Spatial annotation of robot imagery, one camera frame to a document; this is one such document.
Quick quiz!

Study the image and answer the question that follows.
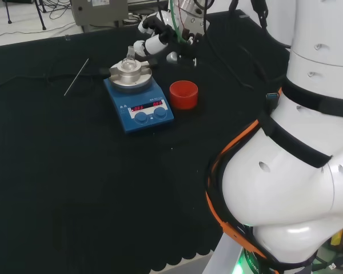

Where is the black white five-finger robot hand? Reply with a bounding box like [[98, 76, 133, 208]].
[[133, 10, 206, 58]]

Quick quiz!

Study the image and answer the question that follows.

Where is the heater with blue base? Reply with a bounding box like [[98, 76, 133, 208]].
[[99, 58, 175, 136]]

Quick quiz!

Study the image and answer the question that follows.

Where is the clear round-bottom glass flask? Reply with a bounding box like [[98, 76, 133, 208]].
[[120, 45, 139, 72]]

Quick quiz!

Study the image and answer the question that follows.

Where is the red plastic cup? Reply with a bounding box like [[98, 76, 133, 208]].
[[169, 80, 199, 111]]

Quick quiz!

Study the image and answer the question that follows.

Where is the grey equipment box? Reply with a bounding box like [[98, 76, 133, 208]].
[[70, 0, 130, 33]]

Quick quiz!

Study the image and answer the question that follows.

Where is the thin glass rod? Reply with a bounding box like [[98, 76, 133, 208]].
[[63, 58, 90, 96]]

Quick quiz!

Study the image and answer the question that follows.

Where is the black tripod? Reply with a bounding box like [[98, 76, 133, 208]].
[[2, 0, 48, 31]]

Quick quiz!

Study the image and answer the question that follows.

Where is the black bench cloth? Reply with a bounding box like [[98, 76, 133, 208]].
[[0, 8, 292, 274]]

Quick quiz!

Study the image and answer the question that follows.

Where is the yellow stop button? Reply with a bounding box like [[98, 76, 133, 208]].
[[330, 224, 343, 251]]

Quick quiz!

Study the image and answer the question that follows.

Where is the green cable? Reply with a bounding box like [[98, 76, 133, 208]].
[[170, 0, 191, 45]]

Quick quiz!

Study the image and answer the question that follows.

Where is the black heater power cable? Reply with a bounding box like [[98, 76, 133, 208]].
[[0, 55, 105, 91]]

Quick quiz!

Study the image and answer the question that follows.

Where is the orange cable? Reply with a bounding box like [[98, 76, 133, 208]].
[[205, 85, 285, 271]]

